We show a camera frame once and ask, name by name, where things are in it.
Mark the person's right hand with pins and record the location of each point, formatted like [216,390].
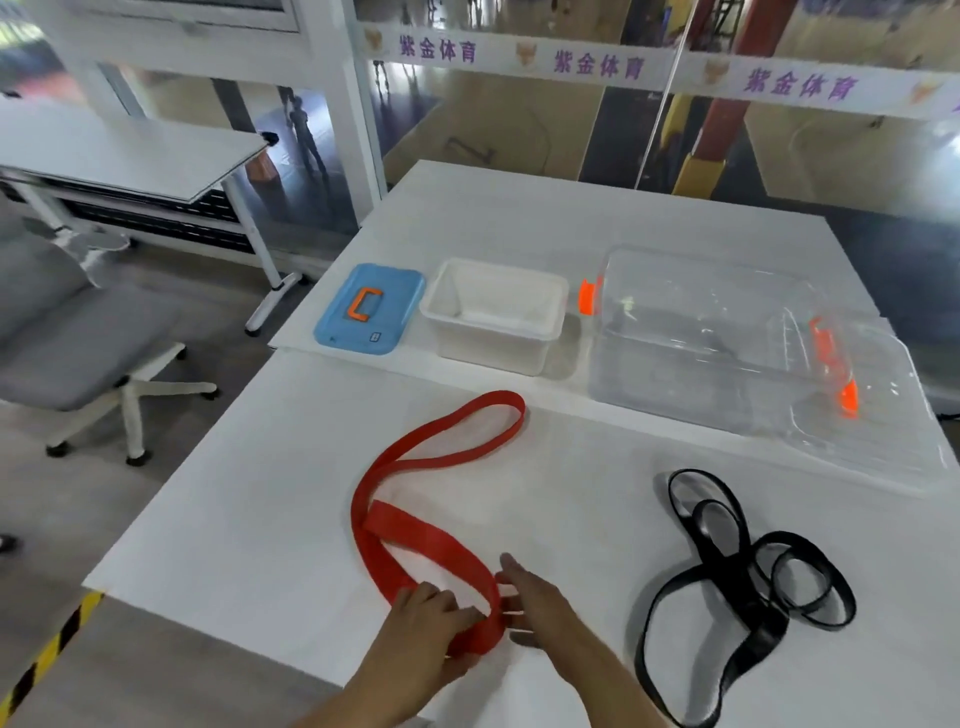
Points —
[551,611]

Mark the person's right forearm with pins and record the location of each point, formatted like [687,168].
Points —
[615,690]

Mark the person's left hand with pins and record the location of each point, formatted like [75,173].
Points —
[409,645]

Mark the clear plastic storage box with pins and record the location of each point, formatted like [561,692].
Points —
[675,375]

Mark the yellow black hazard tape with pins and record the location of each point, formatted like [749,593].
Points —
[52,649]

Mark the grey office chair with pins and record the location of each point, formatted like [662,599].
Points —
[75,337]

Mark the black resistance band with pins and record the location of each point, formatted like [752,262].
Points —
[765,637]

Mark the white banner with purple print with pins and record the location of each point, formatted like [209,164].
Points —
[600,66]

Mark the person's right fingers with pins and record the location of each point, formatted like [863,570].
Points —
[519,577]

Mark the clear lid with orange latch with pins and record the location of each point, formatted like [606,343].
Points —
[892,420]

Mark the red resistance band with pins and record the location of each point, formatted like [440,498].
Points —
[420,529]

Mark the person's left forearm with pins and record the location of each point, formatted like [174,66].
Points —
[367,709]

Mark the white desk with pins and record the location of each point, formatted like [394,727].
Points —
[112,150]

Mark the white plastic box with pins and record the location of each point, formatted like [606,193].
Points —
[480,346]

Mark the red and yellow pillar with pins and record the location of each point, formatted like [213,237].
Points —
[720,127]

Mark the person's left fingers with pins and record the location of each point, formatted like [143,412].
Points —
[439,606]

